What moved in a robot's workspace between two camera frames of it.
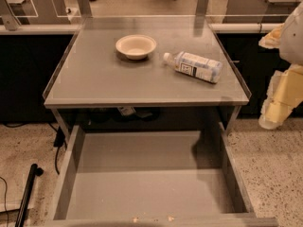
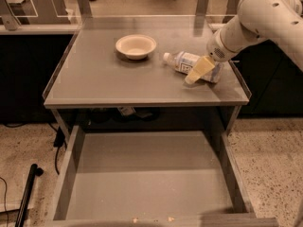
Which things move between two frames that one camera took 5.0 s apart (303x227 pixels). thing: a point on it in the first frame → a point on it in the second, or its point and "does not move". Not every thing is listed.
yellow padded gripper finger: (284, 95) → (202, 66)
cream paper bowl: (135, 46) does not move
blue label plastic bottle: (195, 65) does not move
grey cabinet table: (92, 72) does not move
